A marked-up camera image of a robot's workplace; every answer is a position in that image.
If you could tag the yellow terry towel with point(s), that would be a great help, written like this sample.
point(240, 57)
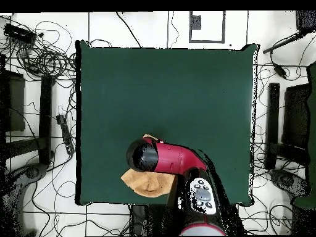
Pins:
point(148, 185)

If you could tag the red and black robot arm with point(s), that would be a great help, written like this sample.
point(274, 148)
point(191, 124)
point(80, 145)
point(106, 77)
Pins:
point(170, 158)

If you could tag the black flat box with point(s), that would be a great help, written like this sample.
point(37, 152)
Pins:
point(296, 116)
point(14, 103)

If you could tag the dark green table cloth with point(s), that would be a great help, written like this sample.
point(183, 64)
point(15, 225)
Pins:
point(111, 86)

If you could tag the black power strip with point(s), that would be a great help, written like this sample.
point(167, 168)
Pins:
point(65, 133)

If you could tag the black stand bar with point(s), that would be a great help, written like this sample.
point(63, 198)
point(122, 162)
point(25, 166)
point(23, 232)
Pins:
point(45, 118)
point(273, 118)

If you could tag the dark grey square plate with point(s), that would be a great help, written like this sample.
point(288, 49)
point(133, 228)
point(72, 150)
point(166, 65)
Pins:
point(195, 22)

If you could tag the black power adapter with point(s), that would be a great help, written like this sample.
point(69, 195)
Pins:
point(280, 70)

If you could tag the black boom pole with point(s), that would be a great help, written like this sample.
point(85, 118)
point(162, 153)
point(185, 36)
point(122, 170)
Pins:
point(284, 43)

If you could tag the dark green hanging cloth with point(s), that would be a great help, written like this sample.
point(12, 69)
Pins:
point(313, 111)

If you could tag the black network box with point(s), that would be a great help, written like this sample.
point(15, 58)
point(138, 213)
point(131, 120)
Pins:
point(19, 33)

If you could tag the black speckled box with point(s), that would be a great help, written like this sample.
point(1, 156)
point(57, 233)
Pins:
point(306, 21)

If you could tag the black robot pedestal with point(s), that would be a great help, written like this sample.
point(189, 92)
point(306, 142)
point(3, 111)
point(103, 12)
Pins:
point(145, 219)

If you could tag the grey floor tape frame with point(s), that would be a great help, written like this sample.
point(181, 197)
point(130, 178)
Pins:
point(223, 29)

